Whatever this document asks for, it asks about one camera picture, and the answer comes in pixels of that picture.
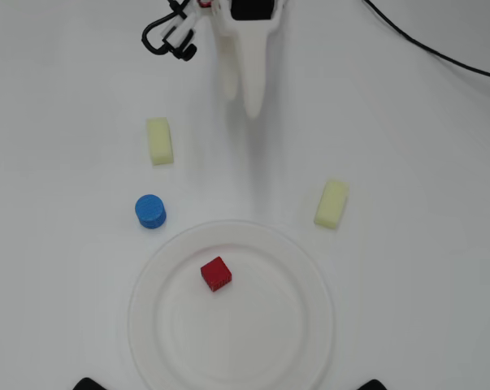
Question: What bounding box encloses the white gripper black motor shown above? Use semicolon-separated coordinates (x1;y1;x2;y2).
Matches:
210;0;288;120

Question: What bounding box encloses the red cube block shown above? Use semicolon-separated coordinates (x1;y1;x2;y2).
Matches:
199;255;234;293

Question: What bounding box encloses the pale yellow sponge block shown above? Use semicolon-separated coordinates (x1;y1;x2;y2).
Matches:
145;116;176;167
313;178;350;232

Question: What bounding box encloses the blue cylinder block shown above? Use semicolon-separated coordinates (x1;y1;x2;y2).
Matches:
133;193;168;230

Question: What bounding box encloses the white round plate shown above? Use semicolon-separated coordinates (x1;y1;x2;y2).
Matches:
127;219;336;390

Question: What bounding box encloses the black stand foot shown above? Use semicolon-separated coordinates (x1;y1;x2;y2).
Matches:
357;378;392;390
72;377;108;390

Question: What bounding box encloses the small white black camera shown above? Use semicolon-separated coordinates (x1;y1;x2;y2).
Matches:
162;6;199;63

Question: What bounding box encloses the black looped camera cable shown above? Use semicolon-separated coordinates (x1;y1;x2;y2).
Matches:
140;0;187;54

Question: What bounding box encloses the long black power cable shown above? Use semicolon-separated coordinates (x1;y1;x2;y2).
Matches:
363;0;490;81

